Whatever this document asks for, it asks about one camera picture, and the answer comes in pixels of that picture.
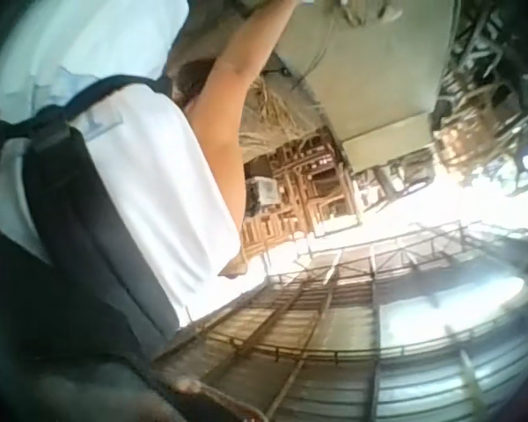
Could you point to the stack of wooden furniture frames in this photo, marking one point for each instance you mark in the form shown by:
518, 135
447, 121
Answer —
308, 184

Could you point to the grey-green work table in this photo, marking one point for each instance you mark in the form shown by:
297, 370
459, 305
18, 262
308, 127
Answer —
378, 88

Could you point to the bundle of dry straw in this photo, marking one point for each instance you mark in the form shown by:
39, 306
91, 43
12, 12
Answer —
273, 118

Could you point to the pile of dark wooden frames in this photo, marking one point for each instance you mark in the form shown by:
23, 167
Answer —
484, 79

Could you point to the grey metal box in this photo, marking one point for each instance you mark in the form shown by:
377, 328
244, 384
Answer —
261, 193

